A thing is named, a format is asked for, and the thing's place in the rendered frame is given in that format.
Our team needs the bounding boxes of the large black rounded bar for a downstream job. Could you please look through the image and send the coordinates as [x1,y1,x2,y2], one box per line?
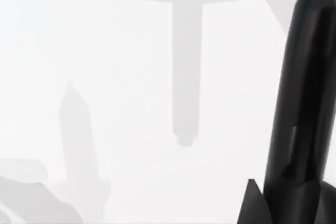
[263,0,336,224]

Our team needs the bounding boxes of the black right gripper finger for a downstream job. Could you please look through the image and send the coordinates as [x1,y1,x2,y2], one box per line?
[237,178,272,224]

